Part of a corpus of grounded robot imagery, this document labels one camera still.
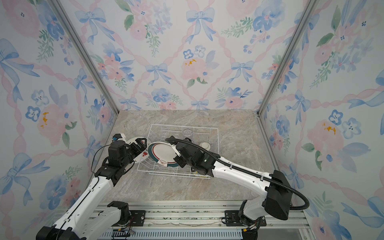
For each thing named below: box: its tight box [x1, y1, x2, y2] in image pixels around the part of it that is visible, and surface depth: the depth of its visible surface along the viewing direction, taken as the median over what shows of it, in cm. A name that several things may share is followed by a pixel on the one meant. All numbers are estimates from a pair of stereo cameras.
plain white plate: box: [148, 141, 180, 168], surface depth 83 cm
